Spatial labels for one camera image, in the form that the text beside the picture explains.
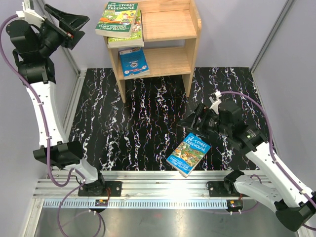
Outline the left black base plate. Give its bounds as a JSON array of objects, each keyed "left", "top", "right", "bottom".
[{"left": 78, "top": 181, "right": 122, "bottom": 197}]

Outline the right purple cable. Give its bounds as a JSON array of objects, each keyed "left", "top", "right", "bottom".
[{"left": 219, "top": 91, "right": 316, "bottom": 232}]

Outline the lime green 65-Storey Treehouse book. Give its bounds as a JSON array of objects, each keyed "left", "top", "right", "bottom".
[{"left": 107, "top": 9, "right": 145, "bottom": 49}]

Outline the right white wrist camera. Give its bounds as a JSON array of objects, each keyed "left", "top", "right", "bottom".
[{"left": 209, "top": 90, "right": 222, "bottom": 113}]

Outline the blue 26-Storey Treehouse book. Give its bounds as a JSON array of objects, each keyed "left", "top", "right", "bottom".
[{"left": 166, "top": 133, "right": 211, "bottom": 178}]

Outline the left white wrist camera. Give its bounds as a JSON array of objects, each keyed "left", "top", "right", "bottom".
[{"left": 16, "top": 0, "right": 45, "bottom": 28}]

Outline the dark green 104-Storey Treehouse book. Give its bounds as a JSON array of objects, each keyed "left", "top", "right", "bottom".
[{"left": 95, "top": 1, "right": 139, "bottom": 39}]

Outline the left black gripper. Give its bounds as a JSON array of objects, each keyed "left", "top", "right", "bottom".
[{"left": 36, "top": 4, "right": 89, "bottom": 56}]

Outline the black marble pattern mat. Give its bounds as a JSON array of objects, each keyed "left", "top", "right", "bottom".
[{"left": 69, "top": 67, "right": 269, "bottom": 171}]

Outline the white slotted cable duct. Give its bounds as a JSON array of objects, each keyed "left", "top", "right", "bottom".
[{"left": 43, "top": 198, "right": 228, "bottom": 209}]

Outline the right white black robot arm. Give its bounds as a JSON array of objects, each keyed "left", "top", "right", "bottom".
[{"left": 179, "top": 100, "right": 316, "bottom": 232}]

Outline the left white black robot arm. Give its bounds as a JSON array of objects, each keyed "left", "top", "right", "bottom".
[{"left": 0, "top": 0, "right": 106, "bottom": 196}]

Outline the aluminium mounting rail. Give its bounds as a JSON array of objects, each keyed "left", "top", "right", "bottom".
[{"left": 33, "top": 170, "right": 301, "bottom": 199}]

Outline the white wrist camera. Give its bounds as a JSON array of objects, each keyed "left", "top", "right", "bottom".
[
  {"left": 16, "top": 0, "right": 45, "bottom": 28},
  {"left": 209, "top": 90, "right": 222, "bottom": 113}
]

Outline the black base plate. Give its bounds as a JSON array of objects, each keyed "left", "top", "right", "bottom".
[
  {"left": 206, "top": 181, "right": 240, "bottom": 198},
  {"left": 78, "top": 181, "right": 122, "bottom": 197}
]

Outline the blue back-cover book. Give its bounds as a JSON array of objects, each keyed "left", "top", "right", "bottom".
[{"left": 119, "top": 47, "right": 150, "bottom": 79}]

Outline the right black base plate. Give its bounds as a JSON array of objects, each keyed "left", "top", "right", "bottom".
[{"left": 206, "top": 181, "right": 240, "bottom": 198}]

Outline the wooden two-tier shelf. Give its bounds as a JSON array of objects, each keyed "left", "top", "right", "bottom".
[{"left": 103, "top": 0, "right": 202, "bottom": 103}]

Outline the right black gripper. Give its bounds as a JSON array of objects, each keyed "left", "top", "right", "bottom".
[{"left": 178, "top": 103, "right": 232, "bottom": 138}]

